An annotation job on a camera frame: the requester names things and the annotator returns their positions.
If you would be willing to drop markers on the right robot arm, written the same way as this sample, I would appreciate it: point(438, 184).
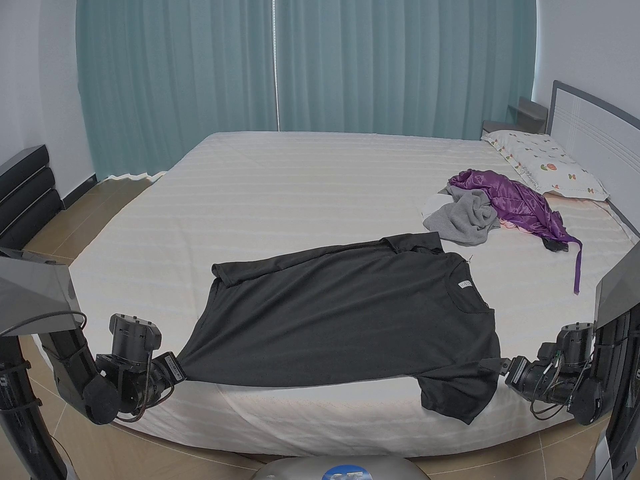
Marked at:
point(620, 288)

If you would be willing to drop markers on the white printed pillow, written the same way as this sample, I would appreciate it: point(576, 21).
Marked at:
point(550, 168)

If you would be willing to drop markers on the pile of clothes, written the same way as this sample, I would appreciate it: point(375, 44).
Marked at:
point(470, 218)

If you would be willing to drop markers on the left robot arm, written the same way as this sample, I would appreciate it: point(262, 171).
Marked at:
point(30, 283)

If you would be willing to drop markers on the black T-shirt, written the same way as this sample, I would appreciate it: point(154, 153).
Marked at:
point(350, 318)

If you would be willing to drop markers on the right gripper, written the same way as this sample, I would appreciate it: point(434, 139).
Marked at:
point(522, 375)

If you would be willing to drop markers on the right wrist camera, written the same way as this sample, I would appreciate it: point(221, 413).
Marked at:
point(547, 353)

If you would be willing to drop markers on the black chest of drawers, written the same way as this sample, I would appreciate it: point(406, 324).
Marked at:
point(25, 193)

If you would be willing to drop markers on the bed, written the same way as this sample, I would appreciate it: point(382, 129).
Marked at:
point(300, 193)

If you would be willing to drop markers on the blue-green curtain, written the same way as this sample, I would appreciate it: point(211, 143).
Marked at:
point(175, 68)
point(400, 58)

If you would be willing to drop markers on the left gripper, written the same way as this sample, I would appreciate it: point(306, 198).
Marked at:
point(167, 373)

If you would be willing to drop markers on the grey bedside table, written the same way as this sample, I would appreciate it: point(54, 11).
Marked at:
point(525, 113)

